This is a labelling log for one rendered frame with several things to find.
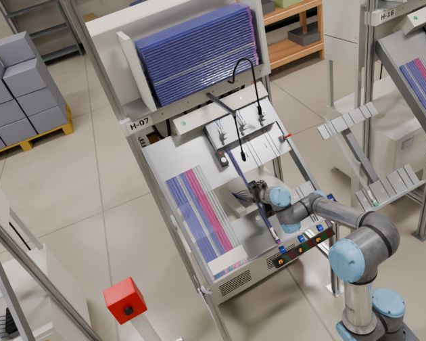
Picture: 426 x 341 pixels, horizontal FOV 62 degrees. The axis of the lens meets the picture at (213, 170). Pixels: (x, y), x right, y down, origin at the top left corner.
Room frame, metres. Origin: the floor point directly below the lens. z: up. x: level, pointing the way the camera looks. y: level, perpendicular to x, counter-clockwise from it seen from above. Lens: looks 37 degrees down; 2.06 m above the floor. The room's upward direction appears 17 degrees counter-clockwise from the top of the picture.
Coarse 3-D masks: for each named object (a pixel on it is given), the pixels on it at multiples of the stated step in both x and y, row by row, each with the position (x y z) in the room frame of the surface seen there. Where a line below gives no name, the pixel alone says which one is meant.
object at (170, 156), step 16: (272, 128) 1.51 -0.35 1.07; (160, 144) 1.48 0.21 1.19; (176, 144) 1.48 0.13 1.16; (192, 144) 1.47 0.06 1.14; (208, 144) 1.47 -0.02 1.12; (256, 144) 1.45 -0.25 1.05; (272, 144) 1.45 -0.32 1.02; (288, 144) 1.44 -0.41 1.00; (160, 160) 1.42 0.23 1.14; (176, 160) 1.41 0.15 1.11; (192, 160) 1.41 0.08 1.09; (208, 160) 1.40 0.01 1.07; (240, 160) 1.39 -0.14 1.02; (256, 160) 1.39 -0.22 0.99; (160, 176) 1.36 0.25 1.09; (208, 176) 1.35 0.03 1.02; (224, 176) 1.34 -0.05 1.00
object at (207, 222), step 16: (176, 176) 1.35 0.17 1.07; (192, 176) 1.34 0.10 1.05; (176, 192) 1.29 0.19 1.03; (192, 192) 1.28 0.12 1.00; (208, 192) 1.28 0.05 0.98; (192, 208) 1.23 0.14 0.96; (208, 208) 1.22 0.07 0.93; (192, 224) 1.17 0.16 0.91; (208, 224) 1.17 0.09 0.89; (224, 224) 1.16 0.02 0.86; (208, 240) 1.11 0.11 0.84; (224, 240) 1.11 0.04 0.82; (208, 256) 1.06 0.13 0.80; (224, 256) 1.05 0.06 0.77; (240, 256) 1.04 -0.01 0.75; (224, 272) 1.00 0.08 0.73
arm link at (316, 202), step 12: (312, 192) 1.03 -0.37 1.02; (312, 204) 0.96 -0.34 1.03; (324, 204) 0.92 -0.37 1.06; (336, 204) 0.88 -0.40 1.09; (324, 216) 0.89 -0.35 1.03; (336, 216) 0.83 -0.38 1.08; (348, 216) 0.79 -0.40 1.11; (360, 216) 0.76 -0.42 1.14; (372, 216) 0.72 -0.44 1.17; (384, 216) 0.70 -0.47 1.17; (348, 228) 0.78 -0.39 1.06; (384, 228) 0.64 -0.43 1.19; (396, 228) 0.65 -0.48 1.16; (396, 240) 0.61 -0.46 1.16
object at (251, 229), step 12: (300, 192) 1.25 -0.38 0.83; (252, 216) 1.19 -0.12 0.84; (276, 216) 1.18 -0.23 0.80; (240, 228) 1.15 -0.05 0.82; (252, 228) 1.14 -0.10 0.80; (264, 228) 1.14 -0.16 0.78; (276, 228) 1.13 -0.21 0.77; (300, 228) 1.12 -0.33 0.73; (240, 240) 1.11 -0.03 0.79; (252, 240) 1.10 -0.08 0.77; (264, 240) 1.10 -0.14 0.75; (252, 252) 1.06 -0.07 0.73; (204, 264) 1.04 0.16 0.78
